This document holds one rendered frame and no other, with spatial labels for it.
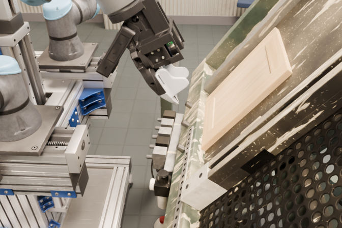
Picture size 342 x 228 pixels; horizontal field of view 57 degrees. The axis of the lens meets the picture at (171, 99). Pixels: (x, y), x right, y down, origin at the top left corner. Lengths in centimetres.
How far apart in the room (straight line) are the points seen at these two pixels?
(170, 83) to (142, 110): 220
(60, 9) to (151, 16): 85
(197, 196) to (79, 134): 43
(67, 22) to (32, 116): 48
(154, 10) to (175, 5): 391
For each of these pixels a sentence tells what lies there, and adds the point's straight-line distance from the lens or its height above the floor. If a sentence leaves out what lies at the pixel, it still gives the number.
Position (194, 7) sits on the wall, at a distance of 444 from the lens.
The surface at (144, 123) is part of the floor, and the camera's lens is 263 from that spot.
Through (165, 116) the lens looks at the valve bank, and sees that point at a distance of 147.
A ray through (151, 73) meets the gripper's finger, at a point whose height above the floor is 140.
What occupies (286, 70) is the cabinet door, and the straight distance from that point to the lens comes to 95.
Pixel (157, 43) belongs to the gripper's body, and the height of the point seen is 145.
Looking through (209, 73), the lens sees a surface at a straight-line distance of 155.
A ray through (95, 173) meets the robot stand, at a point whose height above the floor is 21.
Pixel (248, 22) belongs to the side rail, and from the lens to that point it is 152.
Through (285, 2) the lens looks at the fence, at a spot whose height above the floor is 130.
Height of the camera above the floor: 167
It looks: 35 degrees down
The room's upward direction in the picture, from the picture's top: straight up
